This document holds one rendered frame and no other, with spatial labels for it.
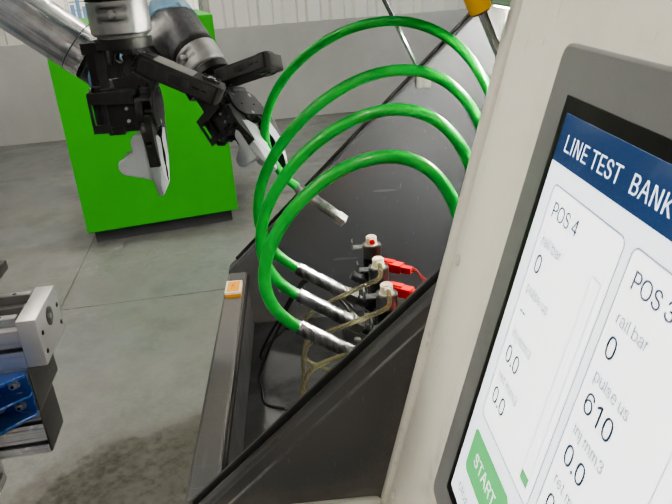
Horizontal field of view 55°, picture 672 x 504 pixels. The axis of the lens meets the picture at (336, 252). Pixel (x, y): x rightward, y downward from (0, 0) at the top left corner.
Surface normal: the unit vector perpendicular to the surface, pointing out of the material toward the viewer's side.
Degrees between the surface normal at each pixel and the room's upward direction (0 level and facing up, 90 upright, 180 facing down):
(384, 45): 90
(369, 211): 90
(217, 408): 0
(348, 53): 90
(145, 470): 0
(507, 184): 76
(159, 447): 0
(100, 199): 90
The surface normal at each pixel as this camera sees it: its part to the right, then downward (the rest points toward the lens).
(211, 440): -0.07, -0.92
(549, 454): -0.98, -0.14
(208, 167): 0.30, 0.36
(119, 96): 0.07, 0.40
